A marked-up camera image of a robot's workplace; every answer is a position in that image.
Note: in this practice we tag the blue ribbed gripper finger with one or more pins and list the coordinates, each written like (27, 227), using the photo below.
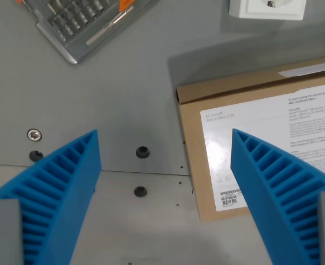
(54, 187)
(283, 190)

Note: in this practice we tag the silver table screw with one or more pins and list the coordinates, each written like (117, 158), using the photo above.
(34, 134)

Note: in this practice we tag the brown cardboard Kinect box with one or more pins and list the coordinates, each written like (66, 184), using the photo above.
(206, 154)

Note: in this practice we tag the grey screwdriver bit set case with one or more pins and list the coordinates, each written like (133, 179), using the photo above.
(85, 25)

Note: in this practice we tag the silver extension bar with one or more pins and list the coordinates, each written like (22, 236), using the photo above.
(109, 27)

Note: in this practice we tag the white wall socket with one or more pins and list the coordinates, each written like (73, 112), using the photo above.
(267, 9)

